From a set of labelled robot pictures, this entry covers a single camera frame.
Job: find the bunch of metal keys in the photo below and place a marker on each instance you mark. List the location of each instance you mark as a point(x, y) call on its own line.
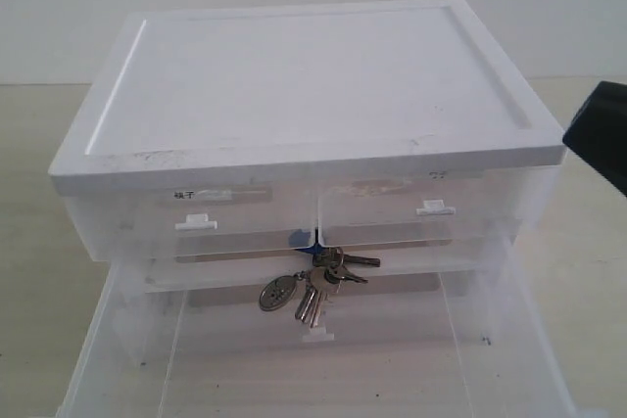
point(330, 269)

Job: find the white plastic drawer cabinet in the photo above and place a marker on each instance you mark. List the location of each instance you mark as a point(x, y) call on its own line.
point(302, 94)

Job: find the wide clear drawer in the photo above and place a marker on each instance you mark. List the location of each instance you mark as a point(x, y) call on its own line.
point(452, 344)
point(169, 276)

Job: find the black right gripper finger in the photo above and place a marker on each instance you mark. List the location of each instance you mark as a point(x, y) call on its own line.
point(597, 133)

